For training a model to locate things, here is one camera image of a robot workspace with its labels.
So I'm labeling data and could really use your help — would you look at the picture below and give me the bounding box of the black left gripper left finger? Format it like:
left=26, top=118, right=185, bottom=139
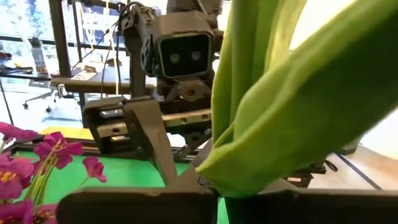
left=55, top=139, right=219, bottom=224

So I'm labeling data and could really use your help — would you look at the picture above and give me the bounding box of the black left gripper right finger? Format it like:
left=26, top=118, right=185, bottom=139
left=224, top=179, right=398, bottom=224

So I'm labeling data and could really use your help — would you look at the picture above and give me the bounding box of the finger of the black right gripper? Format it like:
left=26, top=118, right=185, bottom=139
left=122, top=98, right=178, bottom=188

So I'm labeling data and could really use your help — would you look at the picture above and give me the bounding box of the magenta artificial flower bunch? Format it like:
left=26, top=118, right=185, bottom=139
left=0, top=121, right=108, bottom=224

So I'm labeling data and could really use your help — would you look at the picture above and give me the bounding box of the green tulip stem with leaves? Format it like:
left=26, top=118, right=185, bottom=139
left=195, top=0, right=398, bottom=199

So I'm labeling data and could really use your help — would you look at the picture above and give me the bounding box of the white label sheet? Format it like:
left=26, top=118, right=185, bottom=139
left=70, top=70, right=98, bottom=81

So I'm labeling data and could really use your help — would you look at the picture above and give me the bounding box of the dark office chair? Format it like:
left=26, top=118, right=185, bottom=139
left=22, top=79, right=68, bottom=113

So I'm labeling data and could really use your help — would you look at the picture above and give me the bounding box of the grey drink bottle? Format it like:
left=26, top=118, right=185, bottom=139
left=30, top=37, right=47, bottom=74

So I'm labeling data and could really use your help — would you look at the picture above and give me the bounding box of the black pegboard desk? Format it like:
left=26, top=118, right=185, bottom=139
left=0, top=65, right=52, bottom=82

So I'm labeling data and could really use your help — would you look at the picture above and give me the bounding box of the black table frame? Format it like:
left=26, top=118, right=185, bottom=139
left=12, top=136, right=193, bottom=162

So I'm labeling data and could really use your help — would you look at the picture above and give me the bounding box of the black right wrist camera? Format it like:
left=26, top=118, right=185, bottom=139
left=141, top=12, right=224, bottom=80

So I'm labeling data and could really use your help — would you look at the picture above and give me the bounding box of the black desk post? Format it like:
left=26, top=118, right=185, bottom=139
left=48, top=0, right=73, bottom=77

